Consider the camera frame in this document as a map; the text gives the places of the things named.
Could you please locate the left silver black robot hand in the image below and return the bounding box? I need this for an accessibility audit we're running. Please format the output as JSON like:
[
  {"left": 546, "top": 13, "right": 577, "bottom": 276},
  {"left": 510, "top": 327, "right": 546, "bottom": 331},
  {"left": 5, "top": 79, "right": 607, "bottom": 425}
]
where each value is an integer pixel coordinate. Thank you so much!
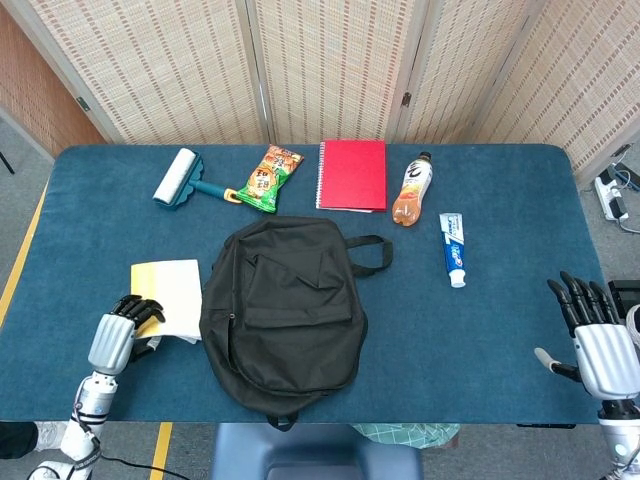
[{"left": 87, "top": 294, "right": 166, "bottom": 376}]

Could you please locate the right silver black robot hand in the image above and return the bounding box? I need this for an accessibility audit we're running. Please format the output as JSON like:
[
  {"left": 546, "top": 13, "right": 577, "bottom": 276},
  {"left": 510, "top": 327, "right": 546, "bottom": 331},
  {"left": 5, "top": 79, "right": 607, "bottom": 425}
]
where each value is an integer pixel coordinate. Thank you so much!
[{"left": 533, "top": 270, "right": 640, "bottom": 401}]

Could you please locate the yellow white notebook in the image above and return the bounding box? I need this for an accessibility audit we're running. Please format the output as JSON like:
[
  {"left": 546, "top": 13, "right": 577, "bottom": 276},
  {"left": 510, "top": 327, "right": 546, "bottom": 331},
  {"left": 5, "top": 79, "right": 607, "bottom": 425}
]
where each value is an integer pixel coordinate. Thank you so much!
[{"left": 130, "top": 258, "right": 204, "bottom": 346}]

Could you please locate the black backpack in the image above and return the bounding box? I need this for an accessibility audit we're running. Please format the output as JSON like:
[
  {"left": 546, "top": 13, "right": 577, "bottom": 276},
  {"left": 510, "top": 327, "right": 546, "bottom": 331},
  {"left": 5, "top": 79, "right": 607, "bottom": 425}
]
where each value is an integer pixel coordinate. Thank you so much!
[{"left": 198, "top": 215, "right": 395, "bottom": 431}]

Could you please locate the white sneaker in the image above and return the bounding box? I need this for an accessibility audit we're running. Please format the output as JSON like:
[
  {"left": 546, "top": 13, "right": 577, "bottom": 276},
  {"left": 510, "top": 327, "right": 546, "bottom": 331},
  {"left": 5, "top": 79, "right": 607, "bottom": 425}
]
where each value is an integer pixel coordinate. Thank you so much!
[
  {"left": 624, "top": 303, "right": 640, "bottom": 346},
  {"left": 34, "top": 419, "right": 70, "bottom": 454}
]

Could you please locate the black box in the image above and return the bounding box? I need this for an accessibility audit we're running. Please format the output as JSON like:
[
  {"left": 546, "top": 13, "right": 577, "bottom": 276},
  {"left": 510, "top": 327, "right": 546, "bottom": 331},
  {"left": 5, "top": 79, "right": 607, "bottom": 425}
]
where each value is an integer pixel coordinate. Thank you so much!
[{"left": 607, "top": 279, "right": 640, "bottom": 319}]

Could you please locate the blue table cover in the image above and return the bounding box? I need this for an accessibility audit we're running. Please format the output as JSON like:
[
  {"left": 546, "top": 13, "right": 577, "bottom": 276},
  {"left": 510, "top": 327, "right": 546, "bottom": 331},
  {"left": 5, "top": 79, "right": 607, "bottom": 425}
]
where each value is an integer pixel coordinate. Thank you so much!
[{"left": 0, "top": 144, "right": 636, "bottom": 426}]

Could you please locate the black trouser leg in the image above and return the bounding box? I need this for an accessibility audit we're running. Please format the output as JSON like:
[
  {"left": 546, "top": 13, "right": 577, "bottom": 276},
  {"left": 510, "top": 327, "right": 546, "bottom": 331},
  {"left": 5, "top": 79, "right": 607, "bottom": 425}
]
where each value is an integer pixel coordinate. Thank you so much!
[{"left": 0, "top": 422, "right": 39, "bottom": 459}]

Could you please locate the white power strip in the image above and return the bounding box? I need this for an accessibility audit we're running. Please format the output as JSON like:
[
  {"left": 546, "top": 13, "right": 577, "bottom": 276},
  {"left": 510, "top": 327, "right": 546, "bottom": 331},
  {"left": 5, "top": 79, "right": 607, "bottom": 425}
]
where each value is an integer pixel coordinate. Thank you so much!
[{"left": 593, "top": 167, "right": 630, "bottom": 222}]

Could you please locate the teal lint roller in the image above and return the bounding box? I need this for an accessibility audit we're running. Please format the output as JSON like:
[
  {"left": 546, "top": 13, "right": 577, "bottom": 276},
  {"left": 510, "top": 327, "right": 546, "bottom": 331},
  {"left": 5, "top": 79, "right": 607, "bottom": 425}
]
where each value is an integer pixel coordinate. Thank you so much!
[{"left": 152, "top": 148, "right": 244, "bottom": 210}]

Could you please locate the blue white toothpaste tube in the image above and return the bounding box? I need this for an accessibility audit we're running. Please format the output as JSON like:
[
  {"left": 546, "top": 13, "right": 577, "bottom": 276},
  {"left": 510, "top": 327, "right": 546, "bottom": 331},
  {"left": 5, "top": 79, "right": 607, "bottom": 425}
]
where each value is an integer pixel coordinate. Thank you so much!
[{"left": 438, "top": 212, "right": 468, "bottom": 289}]

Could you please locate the green checked cloth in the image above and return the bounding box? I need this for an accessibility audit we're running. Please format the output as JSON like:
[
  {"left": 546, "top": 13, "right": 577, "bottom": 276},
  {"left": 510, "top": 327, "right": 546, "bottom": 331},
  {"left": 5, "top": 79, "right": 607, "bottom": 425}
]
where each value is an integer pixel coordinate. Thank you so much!
[{"left": 351, "top": 422, "right": 460, "bottom": 451}]

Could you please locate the green snack bag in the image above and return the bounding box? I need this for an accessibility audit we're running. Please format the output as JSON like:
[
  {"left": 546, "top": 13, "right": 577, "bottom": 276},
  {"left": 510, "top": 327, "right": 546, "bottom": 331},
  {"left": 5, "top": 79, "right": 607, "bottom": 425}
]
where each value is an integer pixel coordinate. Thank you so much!
[{"left": 234, "top": 144, "right": 305, "bottom": 214}]

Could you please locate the blue padded chair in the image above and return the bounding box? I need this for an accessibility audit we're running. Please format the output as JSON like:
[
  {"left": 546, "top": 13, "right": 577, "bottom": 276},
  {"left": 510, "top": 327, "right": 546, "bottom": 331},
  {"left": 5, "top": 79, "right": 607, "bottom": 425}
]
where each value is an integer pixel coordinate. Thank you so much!
[{"left": 209, "top": 422, "right": 425, "bottom": 480}]

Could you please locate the orange drink bottle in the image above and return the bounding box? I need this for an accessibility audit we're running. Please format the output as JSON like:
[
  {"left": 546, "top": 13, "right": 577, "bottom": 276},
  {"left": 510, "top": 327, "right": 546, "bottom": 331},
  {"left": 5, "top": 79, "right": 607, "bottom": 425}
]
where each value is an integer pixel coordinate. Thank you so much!
[{"left": 391, "top": 151, "right": 434, "bottom": 229}]

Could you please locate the woven bamboo folding screen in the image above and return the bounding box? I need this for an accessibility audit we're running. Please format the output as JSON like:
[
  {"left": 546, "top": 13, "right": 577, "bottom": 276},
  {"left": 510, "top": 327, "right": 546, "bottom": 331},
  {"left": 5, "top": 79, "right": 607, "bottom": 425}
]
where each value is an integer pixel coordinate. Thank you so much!
[{"left": 0, "top": 0, "right": 640, "bottom": 174}]

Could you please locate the red spiral notebook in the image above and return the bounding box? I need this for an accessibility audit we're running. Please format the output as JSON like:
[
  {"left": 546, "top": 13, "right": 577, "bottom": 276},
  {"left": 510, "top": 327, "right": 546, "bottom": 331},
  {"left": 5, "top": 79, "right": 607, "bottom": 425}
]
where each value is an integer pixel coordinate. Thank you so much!
[{"left": 314, "top": 139, "right": 389, "bottom": 215}]

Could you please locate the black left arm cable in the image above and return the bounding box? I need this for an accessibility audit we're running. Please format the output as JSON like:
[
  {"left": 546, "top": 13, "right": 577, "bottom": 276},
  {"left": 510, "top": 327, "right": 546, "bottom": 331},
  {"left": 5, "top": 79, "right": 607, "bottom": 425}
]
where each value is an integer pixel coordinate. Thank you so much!
[{"left": 29, "top": 452, "right": 167, "bottom": 480}]

